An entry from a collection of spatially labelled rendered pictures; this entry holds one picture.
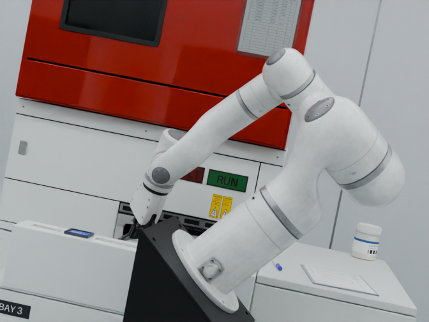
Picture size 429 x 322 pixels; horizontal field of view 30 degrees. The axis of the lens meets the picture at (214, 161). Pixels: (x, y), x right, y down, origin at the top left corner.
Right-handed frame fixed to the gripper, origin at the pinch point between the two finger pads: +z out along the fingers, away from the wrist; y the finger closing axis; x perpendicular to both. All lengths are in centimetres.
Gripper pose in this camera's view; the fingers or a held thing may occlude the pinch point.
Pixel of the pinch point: (136, 231)
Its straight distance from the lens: 223.0
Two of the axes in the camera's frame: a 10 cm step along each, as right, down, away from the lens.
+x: 8.3, 1.3, 5.4
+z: -3.9, 8.2, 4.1
